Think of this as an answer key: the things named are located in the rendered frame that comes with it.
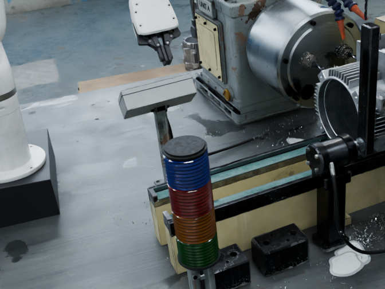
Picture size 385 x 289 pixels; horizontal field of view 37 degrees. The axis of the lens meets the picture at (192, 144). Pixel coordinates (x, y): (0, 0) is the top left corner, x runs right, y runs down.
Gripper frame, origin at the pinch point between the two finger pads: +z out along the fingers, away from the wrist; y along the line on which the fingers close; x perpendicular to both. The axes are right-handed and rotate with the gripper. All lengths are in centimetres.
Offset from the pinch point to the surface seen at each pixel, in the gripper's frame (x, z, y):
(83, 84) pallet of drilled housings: 246, -77, 11
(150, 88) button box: -3.5, 7.7, -6.7
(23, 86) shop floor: 305, -106, -26
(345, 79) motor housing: -24.0, 22.0, 27.5
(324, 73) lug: -17.6, 18.1, 27.4
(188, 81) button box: -3.5, 8.5, 2.3
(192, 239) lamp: -47, 42, -18
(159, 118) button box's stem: 1.8, 14.0, -5.8
